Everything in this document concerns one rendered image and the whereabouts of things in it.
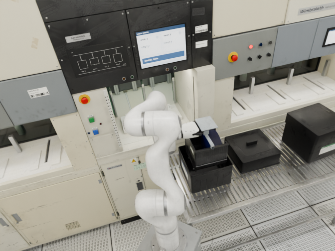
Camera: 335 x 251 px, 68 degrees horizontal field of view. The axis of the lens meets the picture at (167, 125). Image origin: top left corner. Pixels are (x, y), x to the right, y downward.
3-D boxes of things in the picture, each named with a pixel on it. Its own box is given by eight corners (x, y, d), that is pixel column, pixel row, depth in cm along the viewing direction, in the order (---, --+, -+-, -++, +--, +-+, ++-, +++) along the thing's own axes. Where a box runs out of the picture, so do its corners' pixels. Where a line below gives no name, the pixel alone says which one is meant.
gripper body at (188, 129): (176, 132, 151) (194, 128, 153) (181, 142, 143) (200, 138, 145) (175, 122, 147) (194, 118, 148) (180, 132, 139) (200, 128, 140)
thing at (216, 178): (179, 164, 181) (177, 146, 171) (215, 154, 185) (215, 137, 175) (191, 193, 160) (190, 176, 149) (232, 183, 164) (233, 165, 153)
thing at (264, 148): (241, 174, 168) (243, 161, 160) (222, 146, 191) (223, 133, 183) (280, 163, 173) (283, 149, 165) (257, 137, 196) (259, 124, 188)
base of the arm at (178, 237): (176, 267, 126) (173, 249, 115) (144, 250, 134) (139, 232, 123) (192, 234, 139) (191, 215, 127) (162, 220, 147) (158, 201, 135)
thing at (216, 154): (184, 152, 173) (182, 115, 154) (212, 146, 176) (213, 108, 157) (196, 178, 154) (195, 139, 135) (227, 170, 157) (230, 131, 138)
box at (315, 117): (308, 164, 170) (318, 136, 154) (279, 139, 192) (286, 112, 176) (341, 152, 176) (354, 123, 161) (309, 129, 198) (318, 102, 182)
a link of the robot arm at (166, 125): (153, 204, 122) (187, 203, 121) (150, 222, 111) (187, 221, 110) (141, 107, 103) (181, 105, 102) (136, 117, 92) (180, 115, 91)
